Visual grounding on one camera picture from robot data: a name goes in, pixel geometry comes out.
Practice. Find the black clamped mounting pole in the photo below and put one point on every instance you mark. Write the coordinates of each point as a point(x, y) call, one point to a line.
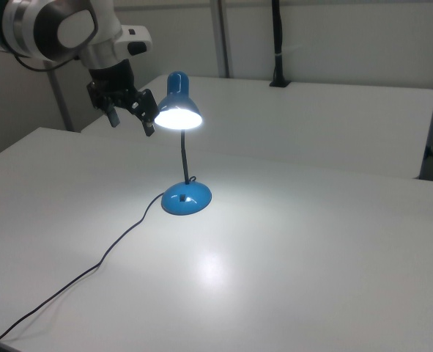
point(277, 36)

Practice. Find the grey vertical partition post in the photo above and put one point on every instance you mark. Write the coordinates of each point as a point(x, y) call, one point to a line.
point(220, 36)
point(60, 102)

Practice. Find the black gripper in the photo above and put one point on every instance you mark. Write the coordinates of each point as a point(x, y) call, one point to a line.
point(110, 78)

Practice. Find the blue desk lamp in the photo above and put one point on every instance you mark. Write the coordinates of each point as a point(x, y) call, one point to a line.
point(187, 201)

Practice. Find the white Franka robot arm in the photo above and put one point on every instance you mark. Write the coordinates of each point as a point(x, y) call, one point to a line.
point(36, 25)

